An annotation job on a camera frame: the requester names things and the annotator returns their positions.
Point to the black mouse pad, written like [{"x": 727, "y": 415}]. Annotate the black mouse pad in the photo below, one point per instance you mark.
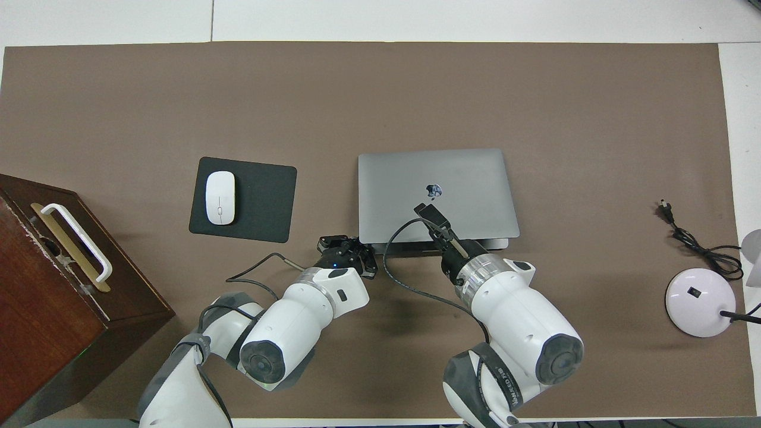
[{"x": 261, "y": 202}]

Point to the brown table mat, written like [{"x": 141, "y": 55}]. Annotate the brown table mat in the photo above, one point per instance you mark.
[{"x": 380, "y": 89}]

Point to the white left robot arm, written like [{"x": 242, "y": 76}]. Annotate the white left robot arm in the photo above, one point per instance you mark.
[{"x": 285, "y": 333}]

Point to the silver laptop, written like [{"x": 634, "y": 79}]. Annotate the silver laptop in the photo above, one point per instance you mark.
[{"x": 475, "y": 184}]

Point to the white computer mouse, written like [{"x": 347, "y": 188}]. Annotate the white computer mouse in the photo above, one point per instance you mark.
[{"x": 220, "y": 197}]

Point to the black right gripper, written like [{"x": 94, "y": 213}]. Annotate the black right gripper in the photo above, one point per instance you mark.
[{"x": 465, "y": 249}]

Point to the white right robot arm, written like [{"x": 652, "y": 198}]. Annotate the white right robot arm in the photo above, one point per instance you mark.
[{"x": 517, "y": 321}]

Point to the dark wooden box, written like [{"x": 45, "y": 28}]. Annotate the dark wooden box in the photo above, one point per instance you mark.
[{"x": 41, "y": 321}]

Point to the white desk lamp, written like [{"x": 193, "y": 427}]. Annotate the white desk lamp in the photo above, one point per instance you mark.
[{"x": 698, "y": 303}]

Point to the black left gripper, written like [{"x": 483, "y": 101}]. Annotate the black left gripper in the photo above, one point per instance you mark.
[{"x": 339, "y": 258}]

